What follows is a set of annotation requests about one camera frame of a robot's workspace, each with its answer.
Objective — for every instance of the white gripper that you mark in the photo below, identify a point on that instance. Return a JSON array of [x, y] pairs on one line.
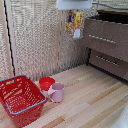
[[74, 4]]

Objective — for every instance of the patterned snack bag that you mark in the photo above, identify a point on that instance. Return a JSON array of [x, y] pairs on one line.
[[74, 22]]

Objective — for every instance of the brown drawer cabinet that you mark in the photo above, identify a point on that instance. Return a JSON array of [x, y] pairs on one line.
[[108, 43]]

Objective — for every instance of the red plastic bowl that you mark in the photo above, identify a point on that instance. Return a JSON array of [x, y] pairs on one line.
[[46, 82]]

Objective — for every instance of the pink plastic pitcher cup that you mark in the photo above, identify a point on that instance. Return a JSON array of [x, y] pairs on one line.
[[56, 92]]

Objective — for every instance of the red plastic shopping basket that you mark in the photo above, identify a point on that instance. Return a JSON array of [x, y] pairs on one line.
[[20, 99]]

